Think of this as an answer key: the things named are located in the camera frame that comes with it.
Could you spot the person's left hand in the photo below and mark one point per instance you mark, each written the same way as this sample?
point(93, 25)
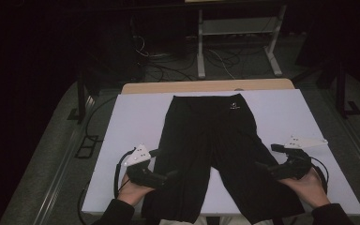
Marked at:
point(132, 192)

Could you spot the person's right hand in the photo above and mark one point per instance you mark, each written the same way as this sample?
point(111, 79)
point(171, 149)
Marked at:
point(309, 189)

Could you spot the white table board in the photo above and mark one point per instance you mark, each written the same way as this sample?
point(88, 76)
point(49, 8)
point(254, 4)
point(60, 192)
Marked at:
point(131, 125)

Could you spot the black metal stand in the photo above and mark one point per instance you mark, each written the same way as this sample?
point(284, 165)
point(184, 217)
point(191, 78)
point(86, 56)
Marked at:
point(340, 90)
point(81, 100)

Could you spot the person's legs light trousers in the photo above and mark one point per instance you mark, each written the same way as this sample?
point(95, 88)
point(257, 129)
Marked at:
point(175, 222)

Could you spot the wooden table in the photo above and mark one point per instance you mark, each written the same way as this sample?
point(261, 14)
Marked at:
point(200, 86)

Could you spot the white metal frame stand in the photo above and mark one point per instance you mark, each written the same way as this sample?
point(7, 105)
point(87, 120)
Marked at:
point(201, 56)

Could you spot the black pants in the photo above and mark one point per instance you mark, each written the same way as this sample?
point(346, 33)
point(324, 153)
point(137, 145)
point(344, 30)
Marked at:
point(206, 140)

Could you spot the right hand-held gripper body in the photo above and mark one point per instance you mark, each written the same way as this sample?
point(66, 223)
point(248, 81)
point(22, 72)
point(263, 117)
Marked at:
point(298, 164)

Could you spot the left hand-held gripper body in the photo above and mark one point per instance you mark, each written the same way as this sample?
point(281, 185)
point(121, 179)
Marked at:
point(137, 156)

